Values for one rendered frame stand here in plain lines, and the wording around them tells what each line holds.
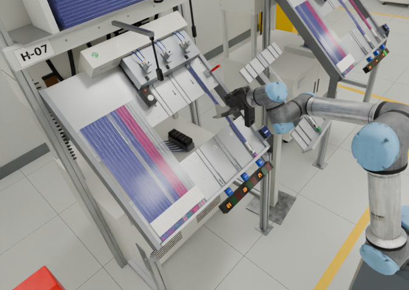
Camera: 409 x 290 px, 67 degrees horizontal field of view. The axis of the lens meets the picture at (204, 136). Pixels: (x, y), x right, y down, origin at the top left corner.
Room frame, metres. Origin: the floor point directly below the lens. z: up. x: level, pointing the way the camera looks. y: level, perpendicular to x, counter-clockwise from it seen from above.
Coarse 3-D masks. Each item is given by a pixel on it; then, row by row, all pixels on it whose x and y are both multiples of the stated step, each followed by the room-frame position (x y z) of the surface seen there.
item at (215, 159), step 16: (224, 128) 1.10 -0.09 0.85; (240, 128) 1.13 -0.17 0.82; (208, 144) 1.02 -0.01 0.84; (224, 144) 1.04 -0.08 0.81; (240, 144) 1.06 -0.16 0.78; (256, 144) 1.08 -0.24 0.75; (192, 160) 0.94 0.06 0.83; (208, 160) 0.96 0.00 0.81; (224, 160) 0.98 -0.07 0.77; (240, 160) 1.00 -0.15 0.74; (192, 176) 0.88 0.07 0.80; (208, 176) 0.90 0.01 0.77; (224, 176) 0.92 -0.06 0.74; (208, 192) 0.84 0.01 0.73; (160, 240) 0.66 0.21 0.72
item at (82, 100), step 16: (192, 64) 1.33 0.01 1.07; (64, 80) 1.08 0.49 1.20; (80, 80) 1.10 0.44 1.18; (96, 80) 1.12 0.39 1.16; (112, 80) 1.14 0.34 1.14; (128, 80) 1.16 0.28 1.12; (176, 80) 1.23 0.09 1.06; (192, 80) 1.26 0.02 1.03; (208, 80) 1.28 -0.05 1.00; (64, 96) 1.03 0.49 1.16; (80, 96) 1.04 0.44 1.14; (96, 96) 1.06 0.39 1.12; (112, 96) 1.08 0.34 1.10; (128, 96) 1.10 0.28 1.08; (160, 96) 1.14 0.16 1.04; (176, 96) 1.17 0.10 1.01; (192, 96) 1.19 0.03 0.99; (64, 112) 0.97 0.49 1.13; (80, 112) 0.99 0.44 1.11; (96, 112) 1.01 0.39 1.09; (144, 112) 1.06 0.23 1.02; (160, 112) 1.08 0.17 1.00; (80, 128) 0.94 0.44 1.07
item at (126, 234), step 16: (160, 128) 1.48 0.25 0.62; (176, 128) 1.46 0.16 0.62; (192, 128) 1.44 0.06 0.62; (80, 160) 1.29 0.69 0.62; (64, 176) 1.31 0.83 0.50; (96, 176) 1.15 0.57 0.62; (112, 176) 1.13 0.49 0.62; (96, 192) 1.04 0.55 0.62; (224, 192) 1.31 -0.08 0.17; (112, 208) 0.93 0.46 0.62; (208, 208) 1.21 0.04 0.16; (112, 224) 0.93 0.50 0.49; (128, 224) 0.88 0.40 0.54; (192, 224) 1.11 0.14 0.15; (128, 240) 0.87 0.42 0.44; (144, 240) 0.91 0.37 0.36; (176, 240) 1.02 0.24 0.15; (128, 256) 0.92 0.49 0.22; (160, 256) 0.94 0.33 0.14
